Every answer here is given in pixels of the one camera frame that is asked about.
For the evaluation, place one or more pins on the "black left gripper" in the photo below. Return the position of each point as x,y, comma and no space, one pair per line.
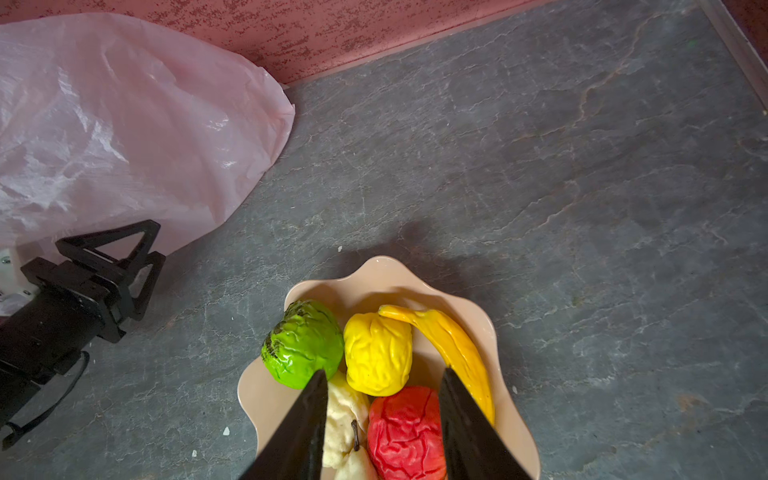
45,337

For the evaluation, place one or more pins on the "green fake fruit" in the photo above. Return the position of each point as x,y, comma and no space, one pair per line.
307,339

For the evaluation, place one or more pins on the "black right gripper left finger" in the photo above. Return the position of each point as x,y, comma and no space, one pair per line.
290,431

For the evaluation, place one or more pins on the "small cream fake pear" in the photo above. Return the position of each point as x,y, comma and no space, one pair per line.
344,448

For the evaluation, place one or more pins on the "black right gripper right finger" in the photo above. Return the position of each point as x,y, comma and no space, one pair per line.
472,448

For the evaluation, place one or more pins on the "right corner aluminium post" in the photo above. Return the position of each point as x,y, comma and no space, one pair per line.
739,46

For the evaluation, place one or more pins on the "pink plastic bag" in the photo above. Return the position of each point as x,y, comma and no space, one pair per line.
108,120

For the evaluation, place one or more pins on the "yellow fake lemon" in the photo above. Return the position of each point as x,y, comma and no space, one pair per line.
378,354

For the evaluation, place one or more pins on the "yellow fake banana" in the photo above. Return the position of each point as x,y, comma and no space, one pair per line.
455,347

